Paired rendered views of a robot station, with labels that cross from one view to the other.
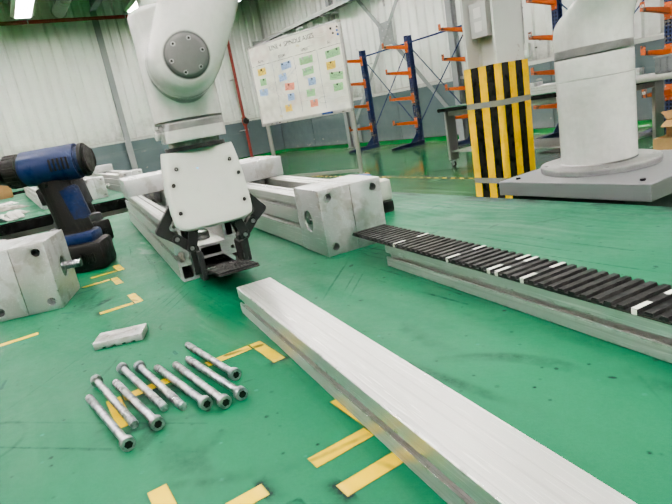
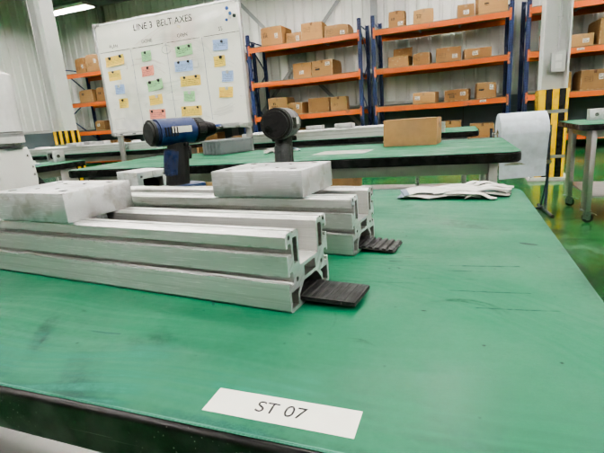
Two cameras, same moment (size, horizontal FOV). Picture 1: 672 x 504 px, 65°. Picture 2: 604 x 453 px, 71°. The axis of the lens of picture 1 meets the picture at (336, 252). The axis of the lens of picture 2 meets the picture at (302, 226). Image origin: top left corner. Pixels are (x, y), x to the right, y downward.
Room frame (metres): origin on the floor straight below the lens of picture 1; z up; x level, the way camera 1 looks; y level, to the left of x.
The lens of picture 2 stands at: (1.89, 0.04, 0.97)
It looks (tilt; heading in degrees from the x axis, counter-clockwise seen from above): 14 degrees down; 141
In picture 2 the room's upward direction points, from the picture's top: 4 degrees counter-clockwise
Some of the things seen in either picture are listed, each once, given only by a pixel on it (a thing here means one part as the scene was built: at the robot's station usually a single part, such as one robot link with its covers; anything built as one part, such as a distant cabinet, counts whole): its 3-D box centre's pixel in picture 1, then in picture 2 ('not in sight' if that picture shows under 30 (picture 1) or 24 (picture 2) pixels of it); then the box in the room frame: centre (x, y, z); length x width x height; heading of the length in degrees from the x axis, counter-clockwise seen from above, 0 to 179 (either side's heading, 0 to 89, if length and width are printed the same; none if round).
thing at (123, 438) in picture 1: (106, 418); not in sight; (0.36, 0.19, 0.78); 0.11 x 0.01 x 0.01; 36
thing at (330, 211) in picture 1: (347, 211); not in sight; (0.78, -0.03, 0.83); 0.12 x 0.09 x 0.10; 114
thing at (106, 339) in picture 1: (121, 336); not in sight; (0.53, 0.24, 0.78); 0.05 x 0.03 x 0.01; 97
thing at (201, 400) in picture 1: (179, 384); not in sight; (0.39, 0.14, 0.78); 0.11 x 0.01 x 0.01; 36
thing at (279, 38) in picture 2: not in sight; (310, 93); (-6.29, 7.25, 1.58); 2.83 x 0.98 x 3.15; 30
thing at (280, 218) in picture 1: (252, 197); (73, 239); (1.18, 0.16, 0.82); 0.80 x 0.10 x 0.09; 24
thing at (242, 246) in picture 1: (248, 241); not in sight; (0.70, 0.12, 0.83); 0.03 x 0.03 x 0.07; 24
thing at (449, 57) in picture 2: not in sight; (439, 80); (-3.70, 8.75, 1.59); 2.83 x 0.98 x 3.17; 30
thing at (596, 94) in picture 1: (596, 111); not in sight; (0.90, -0.48, 0.90); 0.19 x 0.19 x 0.18
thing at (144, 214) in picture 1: (167, 217); (163, 211); (1.11, 0.34, 0.82); 0.80 x 0.10 x 0.09; 24
